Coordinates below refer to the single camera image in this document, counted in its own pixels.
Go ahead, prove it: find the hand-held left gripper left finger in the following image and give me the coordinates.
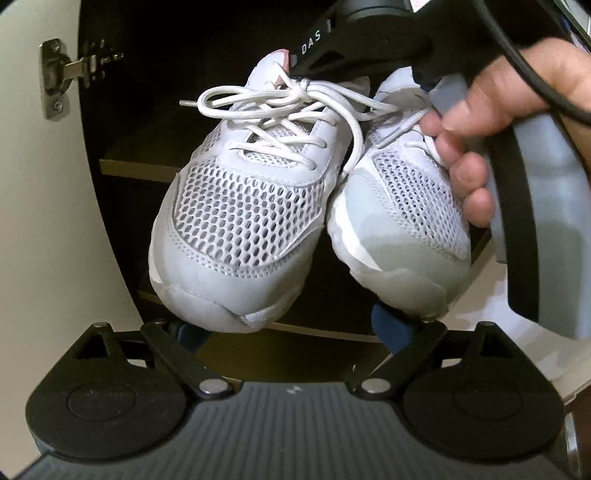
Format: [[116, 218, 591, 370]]
[[68, 320, 234, 398]]

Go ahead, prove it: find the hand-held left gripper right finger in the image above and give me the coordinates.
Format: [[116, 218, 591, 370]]
[[348, 302, 525, 400]]

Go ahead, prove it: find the white mesh sneaker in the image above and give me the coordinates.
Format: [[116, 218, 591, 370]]
[[326, 67, 472, 321], [148, 50, 402, 334]]

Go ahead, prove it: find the dark shoe cabinet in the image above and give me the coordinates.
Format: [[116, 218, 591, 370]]
[[76, 0, 578, 402]]

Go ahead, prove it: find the person's right hand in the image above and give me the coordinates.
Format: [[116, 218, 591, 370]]
[[422, 37, 591, 228]]

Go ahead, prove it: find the white cabinet door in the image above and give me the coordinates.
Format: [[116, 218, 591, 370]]
[[0, 0, 155, 467]]

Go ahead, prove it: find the metal cabinet hinge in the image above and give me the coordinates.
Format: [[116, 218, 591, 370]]
[[39, 39, 124, 121]]

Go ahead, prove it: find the black cable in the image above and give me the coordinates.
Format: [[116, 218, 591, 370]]
[[475, 0, 591, 118]]

